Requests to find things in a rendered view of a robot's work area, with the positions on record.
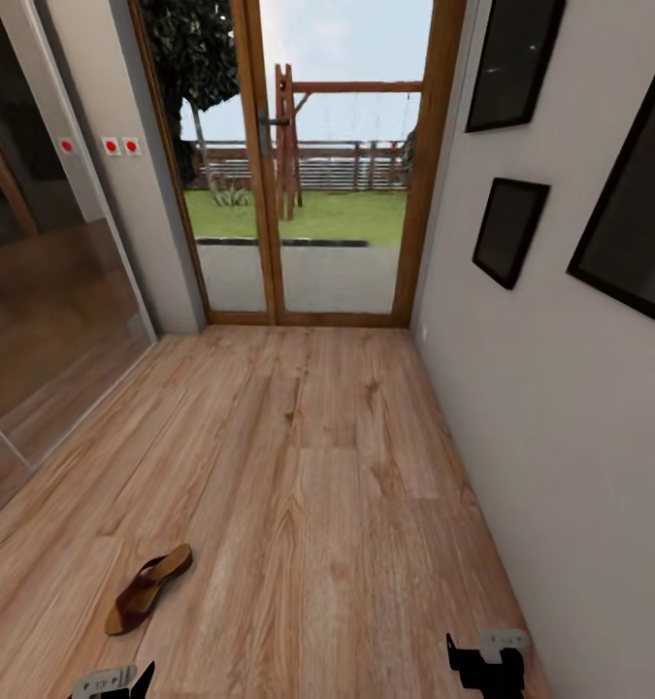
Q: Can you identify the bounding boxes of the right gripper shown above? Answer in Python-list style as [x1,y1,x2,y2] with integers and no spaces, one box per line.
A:
[446,633,525,699]

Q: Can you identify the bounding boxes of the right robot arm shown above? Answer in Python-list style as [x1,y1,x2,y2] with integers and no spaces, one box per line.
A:
[446,628,530,699]

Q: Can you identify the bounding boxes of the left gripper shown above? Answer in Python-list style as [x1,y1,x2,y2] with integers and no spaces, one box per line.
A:
[101,661,155,699]

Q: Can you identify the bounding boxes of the sandal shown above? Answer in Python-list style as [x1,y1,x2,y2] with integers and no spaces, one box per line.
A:
[105,544,192,637]

